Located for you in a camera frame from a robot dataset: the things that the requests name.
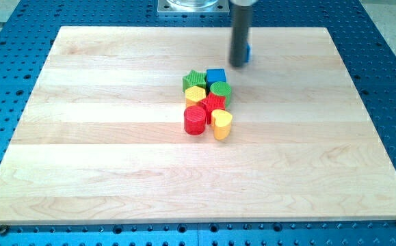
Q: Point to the blue cube block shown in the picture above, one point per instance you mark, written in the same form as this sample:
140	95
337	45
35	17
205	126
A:
215	75

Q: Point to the blue triangle block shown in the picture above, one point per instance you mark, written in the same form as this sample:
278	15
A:
248	50

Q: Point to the red cylinder block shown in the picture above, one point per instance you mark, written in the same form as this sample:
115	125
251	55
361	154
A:
194	120

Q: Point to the yellow heart block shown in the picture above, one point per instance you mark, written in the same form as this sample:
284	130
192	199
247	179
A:
221	122

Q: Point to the red star block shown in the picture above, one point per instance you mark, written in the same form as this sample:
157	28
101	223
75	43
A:
210	103

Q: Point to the yellow hexagon block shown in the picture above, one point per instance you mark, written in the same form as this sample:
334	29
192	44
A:
193	95

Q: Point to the green cylinder block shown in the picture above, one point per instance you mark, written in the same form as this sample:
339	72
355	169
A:
221	88

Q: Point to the green star block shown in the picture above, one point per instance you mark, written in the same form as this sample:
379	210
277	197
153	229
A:
194	78

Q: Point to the wooden board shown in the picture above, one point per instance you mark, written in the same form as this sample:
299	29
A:
102	138

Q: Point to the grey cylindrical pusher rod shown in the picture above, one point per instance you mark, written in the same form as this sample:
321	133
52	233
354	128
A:
241	21

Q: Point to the left board clamp screw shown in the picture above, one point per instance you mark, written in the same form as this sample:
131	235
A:
4	229

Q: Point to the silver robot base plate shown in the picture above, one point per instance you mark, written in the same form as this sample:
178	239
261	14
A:
176	7

